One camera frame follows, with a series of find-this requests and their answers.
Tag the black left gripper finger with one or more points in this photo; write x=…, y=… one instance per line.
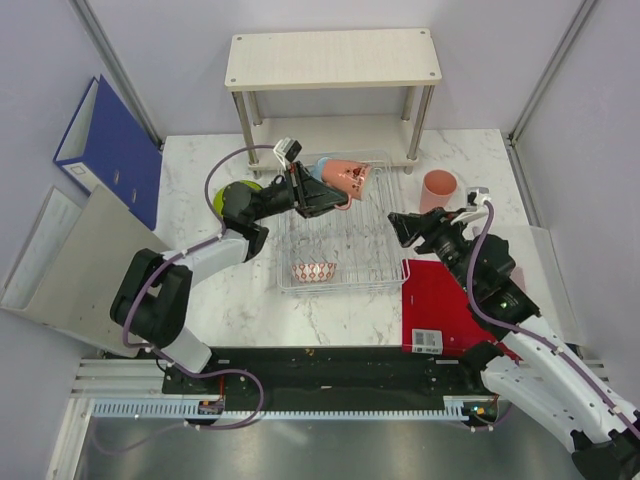
x=316, y=199
x=302, y=177

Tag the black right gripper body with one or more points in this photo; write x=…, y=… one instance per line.
x=446, y=240

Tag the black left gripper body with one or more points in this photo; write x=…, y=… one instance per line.
x=277, y=198

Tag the orange dotted mug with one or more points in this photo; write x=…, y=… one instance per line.
x=349, y=177

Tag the pink plastic tumbler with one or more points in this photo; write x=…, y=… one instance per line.
x=438, y=186

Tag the green plastic plate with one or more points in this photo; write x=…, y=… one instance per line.
x=218, y=202

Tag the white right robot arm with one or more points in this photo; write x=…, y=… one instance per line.
x=529, y=364

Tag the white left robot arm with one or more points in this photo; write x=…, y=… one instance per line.
x=153, y=299

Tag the blue ceramic mug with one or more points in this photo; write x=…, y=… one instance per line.
x=317, y=169

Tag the red patterned bowl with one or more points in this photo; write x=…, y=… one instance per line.
x=314, y=272

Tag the clear plastic sheet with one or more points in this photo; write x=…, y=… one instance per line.
x=537, y=273

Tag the light wooden two-tier shelf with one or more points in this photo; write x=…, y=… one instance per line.
x=329, y=60

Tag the grey folder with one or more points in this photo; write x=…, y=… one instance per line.
x=72, y=264

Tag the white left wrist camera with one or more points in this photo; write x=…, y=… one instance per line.
x=286, y=151

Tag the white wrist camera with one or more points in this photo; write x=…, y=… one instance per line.
x=475, y=208
x=286, y=151

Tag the white wire dish rack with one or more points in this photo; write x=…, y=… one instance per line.
x=360, y=240

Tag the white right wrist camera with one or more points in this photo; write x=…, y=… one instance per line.
x=475, y=208

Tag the white slotted cable duct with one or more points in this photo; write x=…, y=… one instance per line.
x=193, y=409

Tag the blue ring binder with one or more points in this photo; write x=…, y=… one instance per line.
x=103, y=145

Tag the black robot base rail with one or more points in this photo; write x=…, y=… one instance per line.
x=330, y=378

